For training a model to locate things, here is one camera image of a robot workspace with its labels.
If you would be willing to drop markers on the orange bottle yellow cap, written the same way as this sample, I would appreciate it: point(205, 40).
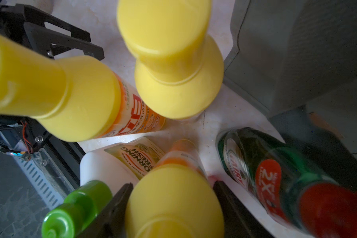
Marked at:
point(75, 99)
point(175, 199)
point(179, 68)

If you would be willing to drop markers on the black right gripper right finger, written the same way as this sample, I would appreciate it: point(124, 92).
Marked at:
point(239, 222)

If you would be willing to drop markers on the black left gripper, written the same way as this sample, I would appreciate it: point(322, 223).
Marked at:
point(44, 41)

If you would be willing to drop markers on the dark green bottle red cap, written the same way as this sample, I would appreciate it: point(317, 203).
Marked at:
point(293, 190)

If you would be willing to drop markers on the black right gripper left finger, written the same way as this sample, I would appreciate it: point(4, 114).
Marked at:
point(110, 223)

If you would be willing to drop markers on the white bottle green cap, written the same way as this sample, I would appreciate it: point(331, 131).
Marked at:
point(102, 174)

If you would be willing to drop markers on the grey-green shopping bag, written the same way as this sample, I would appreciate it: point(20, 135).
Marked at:
point(296, 62)

